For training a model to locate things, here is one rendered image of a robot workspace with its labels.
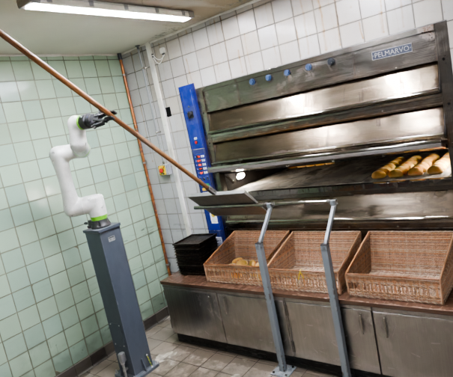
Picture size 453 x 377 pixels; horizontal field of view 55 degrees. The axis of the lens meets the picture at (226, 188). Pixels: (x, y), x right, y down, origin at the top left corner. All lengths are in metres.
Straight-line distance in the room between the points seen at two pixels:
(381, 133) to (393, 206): 0.49
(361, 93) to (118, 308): 2.31
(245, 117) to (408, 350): 1.98
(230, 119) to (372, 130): 1.15
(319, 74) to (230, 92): 0.78
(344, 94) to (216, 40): 1.15
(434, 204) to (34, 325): 2.99
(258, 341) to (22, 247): 1.91
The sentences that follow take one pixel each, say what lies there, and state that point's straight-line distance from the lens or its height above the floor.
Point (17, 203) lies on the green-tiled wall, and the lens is 3.66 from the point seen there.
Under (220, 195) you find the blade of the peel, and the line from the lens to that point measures 3.20.
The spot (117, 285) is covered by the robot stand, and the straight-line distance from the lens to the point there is 3.46.
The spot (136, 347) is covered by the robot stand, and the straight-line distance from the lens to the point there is 3.67.
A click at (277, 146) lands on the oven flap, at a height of 1.52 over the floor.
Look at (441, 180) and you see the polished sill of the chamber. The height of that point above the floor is 1.17.
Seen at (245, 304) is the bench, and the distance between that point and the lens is 3.32.
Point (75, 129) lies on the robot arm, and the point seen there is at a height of 1.92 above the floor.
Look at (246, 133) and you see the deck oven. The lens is 3.53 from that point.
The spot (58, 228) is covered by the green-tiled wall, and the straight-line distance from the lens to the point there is 3.81.
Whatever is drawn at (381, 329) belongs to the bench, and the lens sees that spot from 2.88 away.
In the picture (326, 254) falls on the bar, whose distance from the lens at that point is 2.73.
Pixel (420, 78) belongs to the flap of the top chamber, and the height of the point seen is 1.81.
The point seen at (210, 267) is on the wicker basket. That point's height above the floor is 0.70.
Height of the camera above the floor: 1.79
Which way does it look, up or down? 9 degrees down
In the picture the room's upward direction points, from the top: 11 degrees counter-clockwise
